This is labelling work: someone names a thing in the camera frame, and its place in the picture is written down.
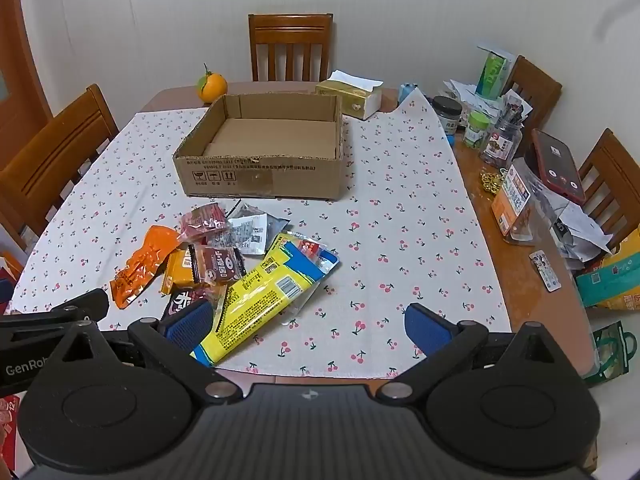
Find pile of papers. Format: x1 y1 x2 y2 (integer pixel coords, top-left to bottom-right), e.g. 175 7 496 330
442 77 535 126

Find long yellow snack bag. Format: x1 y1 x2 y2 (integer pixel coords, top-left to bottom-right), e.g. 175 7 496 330
190 231 331 367

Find green lidded bottle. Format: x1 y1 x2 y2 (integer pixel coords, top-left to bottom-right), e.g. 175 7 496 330
463 111 489 149

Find small white remote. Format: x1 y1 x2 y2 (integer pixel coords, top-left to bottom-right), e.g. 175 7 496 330
529 249 562 292

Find crumpled white paper bag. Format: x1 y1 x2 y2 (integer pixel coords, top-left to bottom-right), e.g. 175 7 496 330
549 195 628 263

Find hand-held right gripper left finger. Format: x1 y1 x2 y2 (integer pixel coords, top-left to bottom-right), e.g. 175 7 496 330
50 301 246 407

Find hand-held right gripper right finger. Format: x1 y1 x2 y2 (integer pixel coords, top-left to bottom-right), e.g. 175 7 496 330
375 302 571 407

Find wooden chair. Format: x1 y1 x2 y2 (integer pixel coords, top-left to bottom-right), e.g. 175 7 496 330
577 128 640 235
501 54 564 135
248 13 334 83
0 83 120 257

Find green white carton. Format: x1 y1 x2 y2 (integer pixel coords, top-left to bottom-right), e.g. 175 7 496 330
474 44 518 102

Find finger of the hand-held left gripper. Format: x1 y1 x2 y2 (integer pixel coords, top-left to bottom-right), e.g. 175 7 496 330
0 288 110 332

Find orange snack packet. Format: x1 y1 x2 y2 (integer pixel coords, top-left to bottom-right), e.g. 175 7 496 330
110 225 182 310

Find clear red pastry packet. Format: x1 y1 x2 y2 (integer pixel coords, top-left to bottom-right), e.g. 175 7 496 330
179 203 231 242

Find gold tissue box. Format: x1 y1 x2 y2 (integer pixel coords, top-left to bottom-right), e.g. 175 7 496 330
315 70 384 121

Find cherry print tablecloth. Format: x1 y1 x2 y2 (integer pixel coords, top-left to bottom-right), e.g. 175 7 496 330
9 91 517 382

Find orange with green leaf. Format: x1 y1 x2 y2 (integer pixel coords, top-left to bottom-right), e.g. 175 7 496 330
195 63 229 104

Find cardboard box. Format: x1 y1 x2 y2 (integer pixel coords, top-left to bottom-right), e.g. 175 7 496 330
172 92 345 201

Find gold foil candies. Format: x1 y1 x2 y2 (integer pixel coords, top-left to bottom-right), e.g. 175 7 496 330
479 170 505 194

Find black red snack packet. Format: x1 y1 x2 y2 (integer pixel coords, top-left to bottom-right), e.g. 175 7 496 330
165 285 226 318

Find wooden door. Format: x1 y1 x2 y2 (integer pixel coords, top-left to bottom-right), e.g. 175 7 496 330
0 0 53 171

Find green patterned bag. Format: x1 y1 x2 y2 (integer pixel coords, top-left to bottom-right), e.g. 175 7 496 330
582 320 639 387

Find clear jar with pens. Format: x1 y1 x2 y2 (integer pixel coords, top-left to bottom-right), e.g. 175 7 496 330
481 105 524 169

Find orange pastry packet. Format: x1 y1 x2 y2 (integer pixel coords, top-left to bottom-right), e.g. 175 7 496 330
160 247 200 295

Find green orange bag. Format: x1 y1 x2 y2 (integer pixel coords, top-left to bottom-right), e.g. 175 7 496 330
574 227 640 312

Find black lidded jar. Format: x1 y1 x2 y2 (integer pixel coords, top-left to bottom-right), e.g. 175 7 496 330
432 95 464 135

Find white grey snack packet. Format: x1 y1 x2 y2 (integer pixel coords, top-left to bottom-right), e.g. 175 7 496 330
227 212 268 256

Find red cased phone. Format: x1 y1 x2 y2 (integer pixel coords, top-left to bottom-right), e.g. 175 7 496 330
531 129 587 206

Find brown red snack packet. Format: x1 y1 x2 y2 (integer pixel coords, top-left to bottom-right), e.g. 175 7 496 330
191 244 247 287

